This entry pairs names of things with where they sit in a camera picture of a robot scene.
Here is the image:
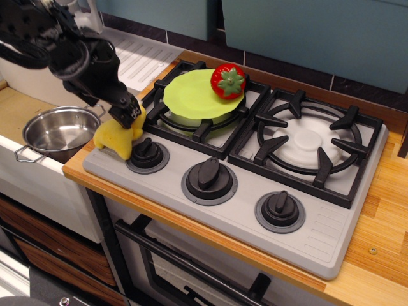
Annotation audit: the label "white right burner disc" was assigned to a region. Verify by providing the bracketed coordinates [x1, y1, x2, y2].
[265, 109, 353, 170]

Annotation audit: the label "black stove knob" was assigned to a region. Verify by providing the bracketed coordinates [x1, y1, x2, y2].
[126, 137, 170, 175]
[255, 191, 306, 234]
[181, 157, 238, 206]

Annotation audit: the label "grey toy stove top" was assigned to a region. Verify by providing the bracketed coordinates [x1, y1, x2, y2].
[83, 143, 376, 279]

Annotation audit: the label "yellow stuffed duck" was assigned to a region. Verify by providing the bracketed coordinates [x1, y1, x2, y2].
[93, 105, 146, 161]

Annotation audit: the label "black right burner grate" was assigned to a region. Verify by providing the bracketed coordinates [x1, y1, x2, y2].
[228, 89, 388, 208]

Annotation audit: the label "black left burner grate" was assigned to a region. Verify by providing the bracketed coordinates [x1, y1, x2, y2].
[142, 61, 271, 160]

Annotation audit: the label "light green plastic plate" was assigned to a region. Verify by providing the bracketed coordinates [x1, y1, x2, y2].
[163, 69, 245, 119]

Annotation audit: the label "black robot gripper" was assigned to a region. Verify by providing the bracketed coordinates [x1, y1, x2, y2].
[63, 38, 142, 129]

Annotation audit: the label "black oven door handle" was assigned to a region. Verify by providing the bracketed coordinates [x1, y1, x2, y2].
[115, 220, 270, 305]

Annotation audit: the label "black middle stove knob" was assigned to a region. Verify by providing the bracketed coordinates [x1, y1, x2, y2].
[181, 157, 238, 206]

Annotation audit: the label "black burner grate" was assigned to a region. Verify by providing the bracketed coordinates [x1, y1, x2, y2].
[142, 61, 271, 160]
[228, 89, 388, 208]

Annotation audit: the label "black braided cable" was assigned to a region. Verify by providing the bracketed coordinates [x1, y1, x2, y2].
[0, 40, 52, 69]

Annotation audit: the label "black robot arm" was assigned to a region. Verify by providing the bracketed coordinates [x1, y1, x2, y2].
[1, 1, 142, 129]

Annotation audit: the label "black left stove knob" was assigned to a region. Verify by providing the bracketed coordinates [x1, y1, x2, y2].
[126, 137, 170, 175]

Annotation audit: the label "black right stove knob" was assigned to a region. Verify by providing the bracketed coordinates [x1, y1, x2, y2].
[255, 191, 306, 234]

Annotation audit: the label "white toy sink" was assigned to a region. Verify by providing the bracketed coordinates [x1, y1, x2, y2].
[1, 28, 182, 244]

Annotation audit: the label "grey toy faucet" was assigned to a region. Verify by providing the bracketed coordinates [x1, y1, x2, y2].
[64, 0, 103, 34]

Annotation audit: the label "wooden drawer fronts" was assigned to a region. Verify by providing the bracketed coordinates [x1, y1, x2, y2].
[1, 194, 126, 305]

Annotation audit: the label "red toy strawberry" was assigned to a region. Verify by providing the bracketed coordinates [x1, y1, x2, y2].
[210, 63, 246, 99]

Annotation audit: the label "stainless steel pot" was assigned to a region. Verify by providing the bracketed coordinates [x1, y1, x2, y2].
[14, 106, 101, 164]

